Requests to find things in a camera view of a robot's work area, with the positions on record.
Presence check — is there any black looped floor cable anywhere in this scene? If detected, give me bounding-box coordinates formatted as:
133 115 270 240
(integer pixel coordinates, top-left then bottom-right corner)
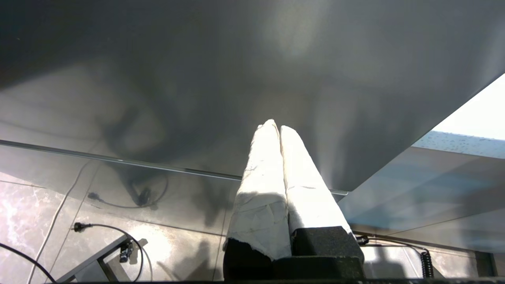
87 174 170 210

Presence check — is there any black coiled cable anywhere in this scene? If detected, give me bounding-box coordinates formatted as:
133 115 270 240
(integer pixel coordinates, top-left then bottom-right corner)
354 235 435 279

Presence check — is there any grey metal frame bar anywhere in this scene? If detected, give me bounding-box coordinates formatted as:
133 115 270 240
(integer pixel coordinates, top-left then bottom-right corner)
55 235 134 283

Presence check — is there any black cable with plug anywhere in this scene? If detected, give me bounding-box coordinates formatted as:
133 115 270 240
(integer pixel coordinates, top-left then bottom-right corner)
73 222 153 283

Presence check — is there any tall cabinet unit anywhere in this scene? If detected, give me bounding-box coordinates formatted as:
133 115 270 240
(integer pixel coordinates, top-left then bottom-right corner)
0 0 505 194

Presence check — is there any tissue-wrapped left gripper left finger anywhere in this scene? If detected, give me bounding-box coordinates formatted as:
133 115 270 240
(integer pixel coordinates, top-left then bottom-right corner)
223 120 293 280

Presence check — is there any thin black floor cable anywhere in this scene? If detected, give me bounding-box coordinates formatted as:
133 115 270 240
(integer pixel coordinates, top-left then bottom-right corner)
0 242 56 284

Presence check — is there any tissue-wrapped left gripper right finger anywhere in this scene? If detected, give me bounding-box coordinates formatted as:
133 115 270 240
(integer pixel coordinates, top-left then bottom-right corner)
279 125 365 259

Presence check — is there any grey base cabinet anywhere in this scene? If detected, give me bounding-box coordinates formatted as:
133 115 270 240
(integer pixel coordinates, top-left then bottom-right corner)
337 146 505 277

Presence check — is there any white floor cable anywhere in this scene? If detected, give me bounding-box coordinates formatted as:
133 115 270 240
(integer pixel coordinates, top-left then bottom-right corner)
28 158 101 284

